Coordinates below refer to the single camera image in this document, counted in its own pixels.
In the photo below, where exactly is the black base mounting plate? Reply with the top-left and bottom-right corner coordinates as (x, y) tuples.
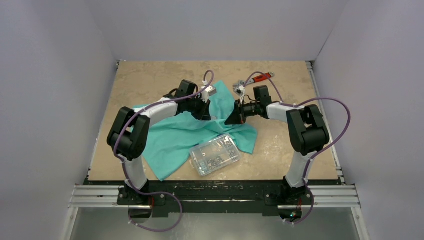
(117, 180), (313, 221)

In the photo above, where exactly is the teal t-shirt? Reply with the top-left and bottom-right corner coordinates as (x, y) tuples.
(142, 80), (258, 181)

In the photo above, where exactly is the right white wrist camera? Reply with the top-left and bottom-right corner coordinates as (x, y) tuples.
(233, 84), (246, 100)

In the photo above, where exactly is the adjustable wrench red handle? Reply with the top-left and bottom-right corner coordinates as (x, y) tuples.
(232, 72), (275, 92)

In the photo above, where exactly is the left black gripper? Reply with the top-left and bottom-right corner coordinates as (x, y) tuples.
(186, 94), (211, 121)

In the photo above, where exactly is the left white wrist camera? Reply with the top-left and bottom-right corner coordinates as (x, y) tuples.
(200, 85), (217, 103)

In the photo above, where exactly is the clear plastic screw box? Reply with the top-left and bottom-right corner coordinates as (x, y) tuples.
(189, 134), (242, 177)

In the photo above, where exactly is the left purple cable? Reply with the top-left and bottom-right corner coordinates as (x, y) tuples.
(113, 70), (215, 233)

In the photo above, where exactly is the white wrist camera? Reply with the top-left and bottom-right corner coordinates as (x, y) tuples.
(233, 84), (246, 100)
(200, 85), (217, 103)

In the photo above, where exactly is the aluminium frame rail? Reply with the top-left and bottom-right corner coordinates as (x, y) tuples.
(68, 185), (361, 209)

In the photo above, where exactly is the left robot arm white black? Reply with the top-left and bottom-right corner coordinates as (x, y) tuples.
(106, 80), (215, 205)

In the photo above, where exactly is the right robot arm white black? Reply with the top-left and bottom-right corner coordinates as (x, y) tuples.
(224, 85), (330, 204)

